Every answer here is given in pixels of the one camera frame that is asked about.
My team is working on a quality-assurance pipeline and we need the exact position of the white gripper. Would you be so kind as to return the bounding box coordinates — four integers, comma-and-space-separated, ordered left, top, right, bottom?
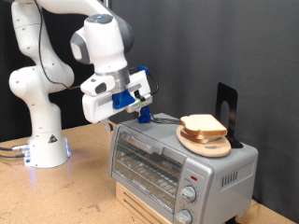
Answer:
79, 68, 153, 132

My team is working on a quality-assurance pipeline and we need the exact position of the metal spatula with blue block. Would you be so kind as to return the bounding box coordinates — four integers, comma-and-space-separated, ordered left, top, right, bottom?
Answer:
137, 105, 181, 125

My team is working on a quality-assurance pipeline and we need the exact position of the glass oven door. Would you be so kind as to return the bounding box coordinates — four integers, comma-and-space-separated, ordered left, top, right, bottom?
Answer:
110, 124, 188, 216

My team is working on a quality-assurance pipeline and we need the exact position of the white bread slice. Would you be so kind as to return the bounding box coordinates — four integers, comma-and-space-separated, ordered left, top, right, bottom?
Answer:
179, 129, 223, 145
179, 113, 228, 137

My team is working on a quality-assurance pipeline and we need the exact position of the silver toaster oven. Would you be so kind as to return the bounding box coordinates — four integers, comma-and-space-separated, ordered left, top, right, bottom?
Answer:
108, 112, 260, 224

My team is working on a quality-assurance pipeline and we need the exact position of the silver oven knob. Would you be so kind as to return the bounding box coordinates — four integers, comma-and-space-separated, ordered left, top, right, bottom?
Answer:
180, 185, 198, 203
175, 208, 193, 224

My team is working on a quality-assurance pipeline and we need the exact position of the round wooden board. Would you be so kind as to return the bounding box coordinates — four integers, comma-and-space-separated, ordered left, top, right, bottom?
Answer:
176, 124, 233, 158

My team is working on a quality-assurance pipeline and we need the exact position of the dark grey backdrop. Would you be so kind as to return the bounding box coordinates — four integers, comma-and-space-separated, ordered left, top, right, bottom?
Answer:
109, 0, 299, 223

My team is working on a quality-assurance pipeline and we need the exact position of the black metal bookend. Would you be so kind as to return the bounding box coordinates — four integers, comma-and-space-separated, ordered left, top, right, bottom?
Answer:
214, 81, 244, 149

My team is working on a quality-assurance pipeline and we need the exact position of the black curtain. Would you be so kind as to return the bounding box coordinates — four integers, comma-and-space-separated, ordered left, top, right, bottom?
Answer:
0, 0, 107, 143

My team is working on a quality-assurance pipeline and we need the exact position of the wire oven rack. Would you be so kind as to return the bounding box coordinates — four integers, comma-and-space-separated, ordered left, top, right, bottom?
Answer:
113, 146, 183, 208

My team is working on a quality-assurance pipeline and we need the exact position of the black base cable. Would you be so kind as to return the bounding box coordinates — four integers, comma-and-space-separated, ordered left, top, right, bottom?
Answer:
0, 152, 27, 159
0, 143, 31, 152

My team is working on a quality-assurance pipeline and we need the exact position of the black camera cable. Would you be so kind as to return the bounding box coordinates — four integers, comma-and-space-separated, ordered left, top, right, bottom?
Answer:
33, 0, 160, 96

